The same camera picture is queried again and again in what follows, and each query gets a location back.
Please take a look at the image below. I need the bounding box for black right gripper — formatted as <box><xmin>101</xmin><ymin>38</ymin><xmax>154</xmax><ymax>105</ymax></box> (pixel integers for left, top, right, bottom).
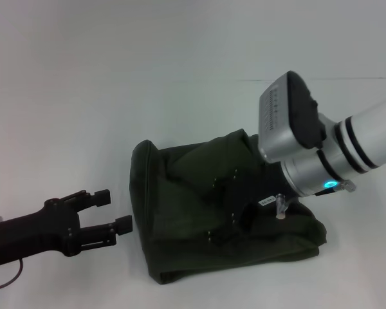
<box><xmin>199</xmin><ymin>163</ymin><xmax>299</xmax><ymax>248</ymax></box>

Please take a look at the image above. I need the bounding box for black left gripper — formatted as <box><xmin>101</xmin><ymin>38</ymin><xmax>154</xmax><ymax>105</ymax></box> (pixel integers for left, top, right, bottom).
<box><xmin>0</xmin><ymin>189</ymin><xmax>134</xmax><ymax>268</ymax></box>

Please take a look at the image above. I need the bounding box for dark green FREE t-shirt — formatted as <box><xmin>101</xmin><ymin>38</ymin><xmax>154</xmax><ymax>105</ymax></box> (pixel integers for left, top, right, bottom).
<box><xmin>129</xmin><ymin>128</ymin><xmax>328</xmax><ymax>286</ymax></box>

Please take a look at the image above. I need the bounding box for right gripper silver knob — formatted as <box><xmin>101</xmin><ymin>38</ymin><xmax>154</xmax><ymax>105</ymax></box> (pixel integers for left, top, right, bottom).
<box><xmin>275</xmin><ymin>194</ymin><xmax>290</xmax><ymax>221</ymax></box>

